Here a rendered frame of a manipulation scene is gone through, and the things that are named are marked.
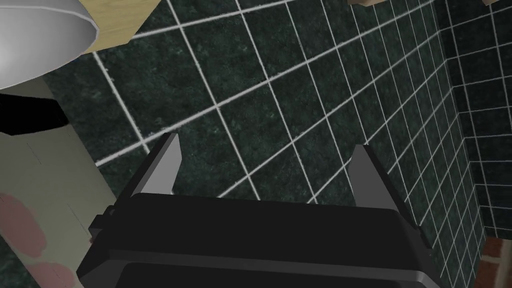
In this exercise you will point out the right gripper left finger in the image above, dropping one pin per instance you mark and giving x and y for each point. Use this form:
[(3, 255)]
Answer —
[(162, 172)]

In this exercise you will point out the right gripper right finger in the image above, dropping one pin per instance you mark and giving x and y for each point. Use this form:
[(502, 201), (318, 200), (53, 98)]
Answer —
[(370, 184)]

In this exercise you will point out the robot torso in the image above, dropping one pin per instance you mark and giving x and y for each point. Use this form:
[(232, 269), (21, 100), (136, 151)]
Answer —
[(44, 176)]

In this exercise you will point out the tan wooden furniture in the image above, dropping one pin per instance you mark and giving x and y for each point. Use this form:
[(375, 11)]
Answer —
[(116, 20)]

